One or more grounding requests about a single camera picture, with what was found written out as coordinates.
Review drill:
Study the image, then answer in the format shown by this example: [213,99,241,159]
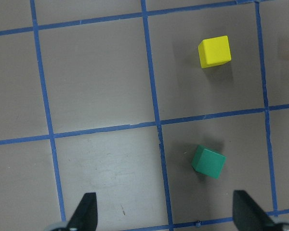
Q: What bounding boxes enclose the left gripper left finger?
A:
[45,192,98,231]

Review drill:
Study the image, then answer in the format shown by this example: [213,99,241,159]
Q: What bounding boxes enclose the green wooden block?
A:
[191,145,226,179]

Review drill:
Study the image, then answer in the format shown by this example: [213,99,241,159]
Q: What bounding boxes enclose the yellow wooden block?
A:
[197,35,232,69]

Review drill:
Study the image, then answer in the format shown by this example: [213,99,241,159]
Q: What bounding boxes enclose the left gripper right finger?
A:
[232,190,289,231]

